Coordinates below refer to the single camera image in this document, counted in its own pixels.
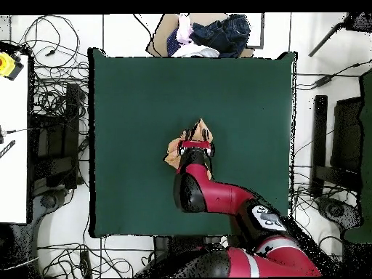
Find green fabric sheet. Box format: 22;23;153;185
344;68;372;245

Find pink garment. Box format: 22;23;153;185
175;14;195;46

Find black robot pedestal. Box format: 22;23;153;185
153;235;230;252

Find tan terry towel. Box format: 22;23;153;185
163;118;214;181

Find black power strip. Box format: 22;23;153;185
78;249;93;279

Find black round base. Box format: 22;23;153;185
39;191;60;210
315;195;364;233

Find black looped cable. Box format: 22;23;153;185
17;14;81;70

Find black power adapter cable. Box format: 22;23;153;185
296;59;372;91

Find brown cardboard box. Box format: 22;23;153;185
145;12;256;58

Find black stand frame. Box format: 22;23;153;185
309;94;364;198
27;82;89;198

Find blue dotted garment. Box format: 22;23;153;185
166;27;182;57

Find dark blue jeans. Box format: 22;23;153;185
189;13;251;58

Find white garment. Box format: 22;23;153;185
171;43;221;58

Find black cable tangle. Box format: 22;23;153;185
290;185;349;262
37;235;152;278

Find yellow emergency stop box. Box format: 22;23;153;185
0;51;25;81

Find black ridged strap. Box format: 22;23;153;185
0;139;16;159

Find black tripod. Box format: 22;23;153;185
307;12;372;57

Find dark green table cloth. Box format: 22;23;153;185
87;47;297;239

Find white desk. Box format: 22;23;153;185
0;54;29;225

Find grey metal frame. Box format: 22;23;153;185
246;12;265;49

